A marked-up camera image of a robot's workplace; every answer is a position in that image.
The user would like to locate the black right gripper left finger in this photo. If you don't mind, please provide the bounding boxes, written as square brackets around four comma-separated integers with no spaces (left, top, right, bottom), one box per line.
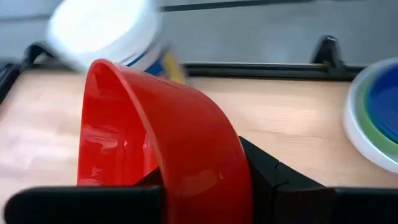
[133,167,167,224]

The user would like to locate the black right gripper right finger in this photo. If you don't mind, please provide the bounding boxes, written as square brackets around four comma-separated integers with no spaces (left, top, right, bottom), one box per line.
[238,136,338,224]

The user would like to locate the red plastic bowl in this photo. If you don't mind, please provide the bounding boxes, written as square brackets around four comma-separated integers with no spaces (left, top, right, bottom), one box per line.
[76,58,253,224]

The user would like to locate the blue plastic bowl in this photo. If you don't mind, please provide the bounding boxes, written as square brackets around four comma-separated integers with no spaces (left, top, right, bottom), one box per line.
[366,63,398,144]

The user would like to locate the white bowl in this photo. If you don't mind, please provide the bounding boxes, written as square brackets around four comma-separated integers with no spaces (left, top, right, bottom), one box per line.
[343,57,398,174]

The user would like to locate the white-lidded wipes canister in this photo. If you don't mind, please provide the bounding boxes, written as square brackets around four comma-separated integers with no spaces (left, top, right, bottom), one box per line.
[45,0,187,85]

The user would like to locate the black aluminium table frame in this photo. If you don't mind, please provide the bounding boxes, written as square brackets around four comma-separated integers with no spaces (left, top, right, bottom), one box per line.
[0,42,368,105]

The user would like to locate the black frame bracket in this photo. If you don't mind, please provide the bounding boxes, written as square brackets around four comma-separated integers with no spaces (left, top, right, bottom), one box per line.
[310,35,346,75]

